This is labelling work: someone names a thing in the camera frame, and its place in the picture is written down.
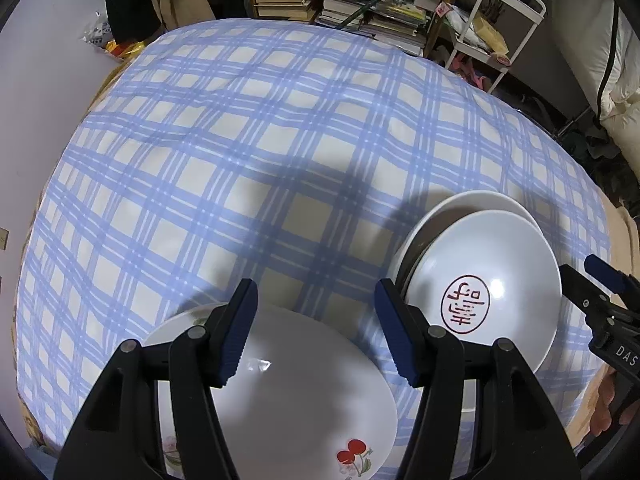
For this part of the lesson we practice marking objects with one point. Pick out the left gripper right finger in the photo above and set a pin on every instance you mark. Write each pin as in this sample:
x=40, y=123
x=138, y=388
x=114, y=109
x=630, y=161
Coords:
x=516, y=433

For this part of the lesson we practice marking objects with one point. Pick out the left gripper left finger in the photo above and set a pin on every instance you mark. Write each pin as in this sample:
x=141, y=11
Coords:
x=148, y=393

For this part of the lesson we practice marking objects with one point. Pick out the large red patterned bowl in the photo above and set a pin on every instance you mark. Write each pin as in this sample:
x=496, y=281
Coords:
x=491, y=274

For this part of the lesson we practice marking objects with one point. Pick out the large cherry plate front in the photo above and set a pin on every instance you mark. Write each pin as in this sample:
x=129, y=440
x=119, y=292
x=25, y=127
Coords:
x=305, y=403

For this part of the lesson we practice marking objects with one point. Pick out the cream padded chair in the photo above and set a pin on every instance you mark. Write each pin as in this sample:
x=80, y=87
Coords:
x=602, y=50

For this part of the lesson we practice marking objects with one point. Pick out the white utility cart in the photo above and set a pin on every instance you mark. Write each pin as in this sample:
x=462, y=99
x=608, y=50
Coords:
x=480, y=53

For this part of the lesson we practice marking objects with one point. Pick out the blue checkered tablecloth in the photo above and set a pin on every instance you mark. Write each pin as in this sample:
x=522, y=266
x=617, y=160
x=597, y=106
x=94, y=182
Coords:
x=292, y=155

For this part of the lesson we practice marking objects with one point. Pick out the plastic bag of items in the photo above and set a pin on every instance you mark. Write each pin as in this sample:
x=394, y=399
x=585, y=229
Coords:
x=99, y=34

